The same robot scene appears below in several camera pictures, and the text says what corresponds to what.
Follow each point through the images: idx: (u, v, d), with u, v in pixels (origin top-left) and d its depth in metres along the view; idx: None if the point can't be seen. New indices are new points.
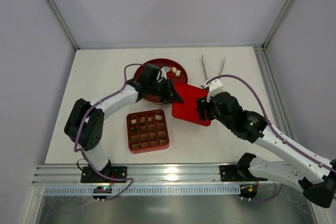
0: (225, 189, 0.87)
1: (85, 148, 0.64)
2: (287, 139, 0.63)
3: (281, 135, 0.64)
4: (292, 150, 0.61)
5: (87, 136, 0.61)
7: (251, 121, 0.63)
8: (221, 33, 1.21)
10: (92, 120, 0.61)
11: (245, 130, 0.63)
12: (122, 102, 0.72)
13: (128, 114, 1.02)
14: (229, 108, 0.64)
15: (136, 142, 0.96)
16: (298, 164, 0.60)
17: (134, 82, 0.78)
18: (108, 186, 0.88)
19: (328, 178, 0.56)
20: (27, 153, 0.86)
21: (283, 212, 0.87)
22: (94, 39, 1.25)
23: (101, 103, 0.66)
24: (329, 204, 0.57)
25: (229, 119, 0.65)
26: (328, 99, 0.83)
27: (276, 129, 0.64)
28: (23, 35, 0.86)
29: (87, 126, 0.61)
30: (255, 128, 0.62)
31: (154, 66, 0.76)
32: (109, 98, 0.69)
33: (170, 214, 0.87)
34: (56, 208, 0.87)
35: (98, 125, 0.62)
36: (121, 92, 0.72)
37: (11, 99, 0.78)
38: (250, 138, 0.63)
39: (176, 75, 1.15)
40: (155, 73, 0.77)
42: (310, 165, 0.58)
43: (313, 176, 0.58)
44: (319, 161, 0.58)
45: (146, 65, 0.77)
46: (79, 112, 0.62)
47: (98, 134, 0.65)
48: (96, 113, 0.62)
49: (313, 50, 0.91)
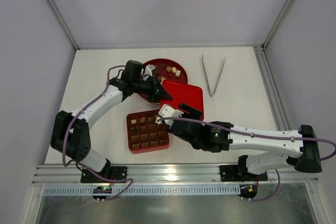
0: (225, 189, 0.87)
1: (75, 160, 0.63)
2: (254, 131, 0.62)
3: (247, 130, 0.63)
4: (261, 139, 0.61)
5: (75, 148, 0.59)
7: (215, 132, 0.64)
8: (221, 33, 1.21)
10: (77, 132, 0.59)
11: (216, 144, 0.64)
12: (107, 105, 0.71)
13: (128, 115, 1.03)
14: (190, 131, 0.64)
15: (136, 142, 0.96)
16: (274, 149, 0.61)
17: (117, 80, 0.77)
18: (108, 186, 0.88)
19: (305, 149, 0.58)
20: (27, 153, 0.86)
21: (283, 212, 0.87)
22: (94, 39, 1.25)
23: (83, 112, 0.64)
24: (320, 168, 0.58)
25: (196, 141, 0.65)
26: (328, 99, 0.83)
27: (239, 128, 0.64)
28: (23, 35, 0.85)
29: (73, 139, 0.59)
30: (222, 137, 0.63)
31: (136, 63, 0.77)
32: (91, 105, 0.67)
33: (170, 214, 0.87)
34: (56, 209, 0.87)
35: (84, 136, 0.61)
36: (103, 95, 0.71)
37: (11, 98, 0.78)
38: (223, 148, 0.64)
39: (176, 75, 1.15)
40: (138, 69, 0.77)
42: (285, 144, 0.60)
43: (292, 152, 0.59)
44: (290, 137, 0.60)
45: (127, 62, 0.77)
46: (62, 125, 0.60)
47: (87, 144, 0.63)
48: (80, 124, 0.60)
49: (313, 50, 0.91)
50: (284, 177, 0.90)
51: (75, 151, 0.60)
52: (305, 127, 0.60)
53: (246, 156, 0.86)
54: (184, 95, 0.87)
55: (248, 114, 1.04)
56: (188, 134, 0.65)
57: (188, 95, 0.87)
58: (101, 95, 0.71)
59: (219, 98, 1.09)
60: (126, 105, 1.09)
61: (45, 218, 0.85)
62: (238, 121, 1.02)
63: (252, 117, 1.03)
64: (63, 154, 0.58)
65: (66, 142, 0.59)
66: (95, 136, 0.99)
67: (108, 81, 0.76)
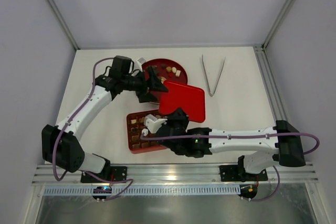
0: (225, 189, 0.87)
1: (71, 171, 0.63)
2: (231, 134, 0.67)
3: (224, 133, 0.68)
4: (238, 140, 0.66)
5: (67, 161, 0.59)
7: (196, 139, 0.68)
8: (221, 33, 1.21)
10: (66, 147, 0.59)
11: (198, 150, 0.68)
12: (95, 109, 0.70)
13: (128, 115, 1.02)
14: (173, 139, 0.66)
15: (136, 142, 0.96)
16: (253, 148, 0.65)
17: (104, 77, 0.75)
18: (109, 186, 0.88)
19: (280, 145, 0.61)
20: (27, 153, 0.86)
21: (282, 212, 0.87)
22: (94, 39, 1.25)
23: (70, 124, 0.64)
24: (303, 161, 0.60)
25: (180, 148, 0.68)
26: (328, 99, 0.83)
27: (218, 131, 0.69)
28: (23, 36, 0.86)
29: (63, 153, 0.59)
30: (203, 143, 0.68)
31: (123, 58, 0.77)
32: (77, 115, 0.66)
33: (170, 214, 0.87)
34: (56, 208, 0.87)
35: (74, 148, 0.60)
36: (90, 99, 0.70)
37: (11, 99, 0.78)
38: (206, 150, 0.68)
39: (176, 75, 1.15)
40: (126, 64, 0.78)
42: (261, 142, 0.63)
43: (269, 149, 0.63)
44: (264, 135, 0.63)
45: (114, 59, 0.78)
46: (50, 140, 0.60)
47: (80, 154, 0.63)
48: (68, 137, 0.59)
49: (312, 50, 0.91)
50: (284, 177, 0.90)
51: (68, 164, 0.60)
52: (279, 124, 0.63)
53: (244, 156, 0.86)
54: (189, 97, 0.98)
55: (248, 114, 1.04)
56: (171, 142, 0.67)
57: (193, 96, 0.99)
58: (88, 100, 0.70)
59: (219, 99, 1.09)
60: (126, 105, 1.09)
61: (45, 218, 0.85)
62: (238, 121, 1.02)
63: (252, 117, 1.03)
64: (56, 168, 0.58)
65: (59, 157, 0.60)
66: (94, 136, 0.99)
67: (94, 81, 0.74)
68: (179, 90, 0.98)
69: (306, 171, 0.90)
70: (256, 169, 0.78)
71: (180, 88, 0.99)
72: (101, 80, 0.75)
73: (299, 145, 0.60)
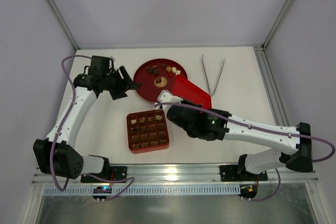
0: (224, 189, 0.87)
1: (73, 177, 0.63)
2: (251, 124, 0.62)
3: (245, 121, 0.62)
4: (258, 132, 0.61)
5: (67, 170, 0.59)
7: (212, 120, 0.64)
8: (221, 33, 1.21)
10: (63, 158, 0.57)
11: (211, 131, 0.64)
12: (82, 112, 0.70)
13: (128, 115, 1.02)
14: (185, 115, 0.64)
15: (136, 142, 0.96)
16: (271, 143, 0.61)
17: (83, 77, 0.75)
18: (109, 186, 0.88)
19: (301, 146, 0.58)
20: (27, 153, 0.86)
21: (282, 212, 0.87)
22: (94, 39, 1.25)
23: (60, 133, 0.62)
24: (311, 168, 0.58)
25: (191, 127, 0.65)
26: (328, 98, 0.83)
27: (238, 118, 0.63)
28: (23, 36, 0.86)
29: (62, 163, 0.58)
30: (219, 125, 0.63)
31: (101, 57, 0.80)
32: (66, 121, 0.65)
33: (170, 214, 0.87)
34: (56, 208, 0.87)
35: (72, 157, 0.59)
36: (74, 103, 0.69)
37: (11, 99, 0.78)
38: (219, 136, 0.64)
39: (176, 75, 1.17)
40: (104, 63, 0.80)
42: (281, 139, 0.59)
43: (288, 148, 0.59)
44: (287, 132, 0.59)
45: (92, 59, 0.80)
46: (44, 155, 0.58)
47: (78, 159, 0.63)
48: (62, 147, 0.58)
49: (313, 50, 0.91)
50: (283, 176, 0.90)
51: (69, 172, 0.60)
52: (302, 126, 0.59)
53: (245, 155, 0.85)
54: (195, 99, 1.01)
55: (248, 114, 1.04)
56: (183, 119, 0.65)
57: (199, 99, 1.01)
58: (73, 105, 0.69)
59: (219, 99, 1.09)
60: (126, 105, 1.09)
61: (45, 218, 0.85)
62: None
63: (252, 117, 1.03)
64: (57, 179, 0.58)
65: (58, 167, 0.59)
66: (94, 136, 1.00)
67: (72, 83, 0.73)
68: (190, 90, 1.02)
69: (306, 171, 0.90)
70: (257, 168, 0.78)
71: (193, 87, 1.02)
72: (81, 78, 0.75)
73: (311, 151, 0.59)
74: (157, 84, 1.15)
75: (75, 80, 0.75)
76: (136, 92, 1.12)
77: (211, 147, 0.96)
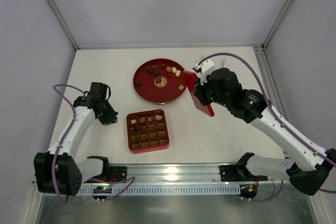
0: (225, 189, 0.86)
1: (72, 195, 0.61)
2: (286, 123, 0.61)
3: (281, 118, 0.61)
4: (288, 134, 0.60)
5: (67, 183, 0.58)
7: (251, 100, 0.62)
8: (221, 33, 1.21)
10: (64, 169, 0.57)
11: (243, 109, 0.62)
12: (83, 127, 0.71)
13: (128, 115, 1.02)
14: (228, 83, 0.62)
15: (136, 142, 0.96)
16: (292, 150, 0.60)
17: (83, 99, 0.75)
18: (108, 186, 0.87)
19: (321, 167, 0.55)
20: (27, 154, 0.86)
21: (283, 212, 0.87)
22: (94, 39, 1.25)
23: (62, 146, 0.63)
24: (315, 192, 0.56)
25: (228, 96, 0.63)
26: (328, 98, 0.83)
27: (276, 112, 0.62)
28: (22, 36, 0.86)
29: (62, 177, 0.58)
30: (253, 108, 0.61)
31: (101, 83, 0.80)
32: (67, 136, 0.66)
33: (170, 214, 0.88)
34: (56, 208, 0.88)
35: (72, 170, 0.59)
36: (75, 119, 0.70)
37: (11, 99, 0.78)
38: (248, 117, 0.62)
39: (175, 75, 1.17)
40: (104, 89, 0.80)
42: (305, 152, 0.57)
43: (306, 163, 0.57)
44: (314, 150, 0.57)
45: (92, 83, 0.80)
46: (44, 168, 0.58)
47: (79, 174, 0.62)
48: (63, 159, 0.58)
49: (313, 50, 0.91)
50: None
51: (69, 188, 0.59)
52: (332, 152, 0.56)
53: (253, 153, 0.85)
54: None
55: None
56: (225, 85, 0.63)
57: None
58: (73, 120, 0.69)
59: None
60: (126, 105, 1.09)
61: (45, 218, 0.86)
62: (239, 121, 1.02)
63: None
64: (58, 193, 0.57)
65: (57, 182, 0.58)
66: (94, 136, 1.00)
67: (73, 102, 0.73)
68: None
69: None
70: (260, 170, 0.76)
71: None
72: (81, 99, 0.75)
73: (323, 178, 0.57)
74: (157, 84, 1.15)
75: (75, 100, 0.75)
76: (136, 92, 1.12)
77: (212, 147, 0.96)
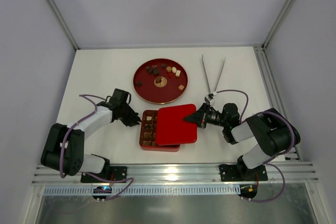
0: (224, 189, 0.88)
1: (70, 173, 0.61)
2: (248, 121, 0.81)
3: None
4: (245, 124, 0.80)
5: (70, 158, 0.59)
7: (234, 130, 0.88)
8: (221, 33, 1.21)
10: (73, 143, 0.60)
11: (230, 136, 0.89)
12: (97, 121, 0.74)
13: (145, 110, 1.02)
14: (231, 118, 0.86)
15: (147, 138, 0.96)
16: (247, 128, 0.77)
17: (106, 102, 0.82)
18: (109, 186, 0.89)
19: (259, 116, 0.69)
20: (27, 153, 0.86)
21: (283, 213, 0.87)
22: (94, 39, 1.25)
23: (79, 124, 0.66)
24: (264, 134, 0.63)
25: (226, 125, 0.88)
26: (328, 98, 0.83)
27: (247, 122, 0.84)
28: (21, 36, 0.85)
29: (67, 151, 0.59)
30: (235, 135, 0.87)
31: (123, 90, 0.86)
32: (85, 120, 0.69)
33: (170, 214, 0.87)
34: (56, 209, 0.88)
35: (79, 147, 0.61)
36: (95, 112, 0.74)
37: (11, 99, 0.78)
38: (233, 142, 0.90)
39: (176, 75, 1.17)
40: (125, 95, 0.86)
42: None
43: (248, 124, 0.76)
44: None
45: (115, 89, 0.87)
46: (56, 137, 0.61)
47: (81, 157, 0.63)
48: (76, 133, 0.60)
49: (312, 50, 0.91)
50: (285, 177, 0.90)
51: (69, 163, 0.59)
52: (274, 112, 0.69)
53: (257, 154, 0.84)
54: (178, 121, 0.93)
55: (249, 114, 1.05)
56: (228, 117, 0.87)
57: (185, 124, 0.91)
58: (94, 113, 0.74)
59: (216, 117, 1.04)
60: None
61: (45, 219, 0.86)
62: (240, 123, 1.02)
63: None
64: (60, 164, 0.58)
65: (60, 155, 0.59)
66: (94, 136, 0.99)
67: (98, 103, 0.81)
68: (178, 112, 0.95)
69: (306, 172, 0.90)
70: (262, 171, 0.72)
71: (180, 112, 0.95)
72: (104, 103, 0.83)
73: (283, 135, 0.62)
74: (157, 84, 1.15)
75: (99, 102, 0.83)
76: (136, 92, 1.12)
77: (211, 147, 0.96)
